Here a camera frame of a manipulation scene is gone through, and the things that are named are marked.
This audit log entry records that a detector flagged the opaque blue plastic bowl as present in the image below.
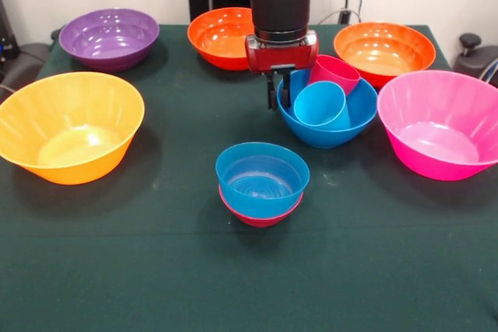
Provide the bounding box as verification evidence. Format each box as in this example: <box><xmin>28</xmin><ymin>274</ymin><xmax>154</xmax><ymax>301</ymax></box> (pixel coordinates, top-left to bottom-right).
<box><xmin>276</xmin><ymin>68</ymin><xmax>379</xmax><ymax>149</ymax></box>

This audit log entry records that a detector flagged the red plastic cup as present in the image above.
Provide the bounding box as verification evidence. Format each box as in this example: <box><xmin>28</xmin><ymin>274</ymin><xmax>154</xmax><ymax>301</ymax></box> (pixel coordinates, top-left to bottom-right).
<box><xmin>308</xmin><ymin>54</ymin><xmax>362</xmax><ymax>96</ymax></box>

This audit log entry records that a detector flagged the black equipment box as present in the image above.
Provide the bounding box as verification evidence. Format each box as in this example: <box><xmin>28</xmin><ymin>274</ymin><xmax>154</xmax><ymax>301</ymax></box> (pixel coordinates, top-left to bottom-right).
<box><xmin>0</xmin><ymin>0</ymin><xmax>20</xmax><ymax>80</ymax></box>

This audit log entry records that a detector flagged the small red plastic bowl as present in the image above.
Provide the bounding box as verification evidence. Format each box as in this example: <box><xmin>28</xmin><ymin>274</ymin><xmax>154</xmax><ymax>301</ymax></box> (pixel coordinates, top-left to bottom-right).
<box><xmin>218</xmin><ymin>183</ymin><xmax>304</xmax><ymax>229</ymax></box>

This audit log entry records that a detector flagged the small translucent blue bowl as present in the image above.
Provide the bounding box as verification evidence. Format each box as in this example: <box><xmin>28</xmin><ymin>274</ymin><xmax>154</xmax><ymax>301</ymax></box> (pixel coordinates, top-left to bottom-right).
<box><xmin>215</xmin><ymin>142</ymin><xmax>311</xmax><ymax>219</ymax></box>

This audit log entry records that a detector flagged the large yellow-orange plastic bowl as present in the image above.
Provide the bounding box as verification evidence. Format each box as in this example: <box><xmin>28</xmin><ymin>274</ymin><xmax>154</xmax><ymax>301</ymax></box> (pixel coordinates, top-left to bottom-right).
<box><xmin>0</xmin><ymin>71</ymin><xmax>146</xmax><ymax>186</ymax></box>

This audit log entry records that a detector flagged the large pink plastic bowl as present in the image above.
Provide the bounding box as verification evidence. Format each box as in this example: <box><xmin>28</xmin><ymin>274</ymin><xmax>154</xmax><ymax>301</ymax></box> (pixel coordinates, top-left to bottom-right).
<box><xmin>377</xmin><ymin>69</ymin><xmax>498</xmax><ymax>182</ymax></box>

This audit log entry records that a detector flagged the purple plastic bowl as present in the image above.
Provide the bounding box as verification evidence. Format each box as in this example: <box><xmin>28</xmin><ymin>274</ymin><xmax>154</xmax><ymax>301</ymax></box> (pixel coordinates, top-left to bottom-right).
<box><xmin>58</xmin><ymin>8</ymin><xmax>160</xmax><ymax>73</ymax></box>

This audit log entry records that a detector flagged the orange plastic bowl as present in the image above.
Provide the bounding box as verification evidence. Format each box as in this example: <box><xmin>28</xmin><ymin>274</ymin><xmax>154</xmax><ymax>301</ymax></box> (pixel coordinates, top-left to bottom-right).
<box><xmin>187</xmin><ymin>7</ymin><xmax>257</xmax><ymax>72</ymax></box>
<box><xmin>333</xmin><ymin>22</ymin><xmax>437</xmax><ymax>89</ymax></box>

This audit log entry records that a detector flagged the blue plastic cup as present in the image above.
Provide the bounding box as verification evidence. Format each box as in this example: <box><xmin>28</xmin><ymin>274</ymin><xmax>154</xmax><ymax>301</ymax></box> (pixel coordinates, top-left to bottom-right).
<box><xmin>293</xmin><ymin>81</ymin><xmax>352</xmax><ymax>131</ymax></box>

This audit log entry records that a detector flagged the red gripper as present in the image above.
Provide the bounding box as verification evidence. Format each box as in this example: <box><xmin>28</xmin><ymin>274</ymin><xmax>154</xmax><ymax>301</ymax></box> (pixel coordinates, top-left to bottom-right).
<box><xmin>244</xmin><ymin>30</ymin><xmax>319</xmax><ymax>111</ymax></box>

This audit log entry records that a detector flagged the dark green tablecloth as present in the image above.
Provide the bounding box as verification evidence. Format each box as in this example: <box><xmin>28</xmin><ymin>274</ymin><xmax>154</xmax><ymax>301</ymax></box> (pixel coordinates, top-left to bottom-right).
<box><xmin>0</xmin><ymin>23</ymin><xmax>498</xmax><ymax>332</ymax></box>

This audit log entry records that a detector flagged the black round equipment with knob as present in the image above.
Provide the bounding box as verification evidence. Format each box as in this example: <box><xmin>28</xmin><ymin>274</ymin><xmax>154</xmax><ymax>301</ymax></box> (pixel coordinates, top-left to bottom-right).
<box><xmin>453</xmin><ymin>33</ymin><xmax>498</xmax><ymax>90</ymax></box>

